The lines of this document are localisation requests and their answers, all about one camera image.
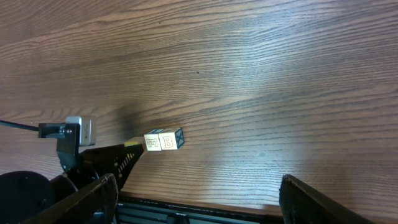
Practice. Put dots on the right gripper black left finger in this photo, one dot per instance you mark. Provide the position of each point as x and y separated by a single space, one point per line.
94 203

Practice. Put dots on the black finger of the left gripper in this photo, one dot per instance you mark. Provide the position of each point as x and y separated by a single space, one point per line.
118 160

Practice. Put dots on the red E wooden block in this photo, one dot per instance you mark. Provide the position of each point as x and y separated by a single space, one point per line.
152 140

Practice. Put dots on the yellow S wooden block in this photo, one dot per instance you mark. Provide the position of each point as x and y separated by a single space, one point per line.
134 141

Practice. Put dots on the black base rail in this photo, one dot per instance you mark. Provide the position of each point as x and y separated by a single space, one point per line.
146 211

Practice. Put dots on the blue X B wooden block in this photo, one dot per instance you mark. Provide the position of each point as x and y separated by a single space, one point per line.
171 139

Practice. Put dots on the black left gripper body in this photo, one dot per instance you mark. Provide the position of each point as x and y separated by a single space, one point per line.
68 143

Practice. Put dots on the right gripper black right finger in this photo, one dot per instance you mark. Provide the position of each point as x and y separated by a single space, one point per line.
302 204

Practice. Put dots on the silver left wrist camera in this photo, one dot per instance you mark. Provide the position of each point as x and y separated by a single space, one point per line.
87 129

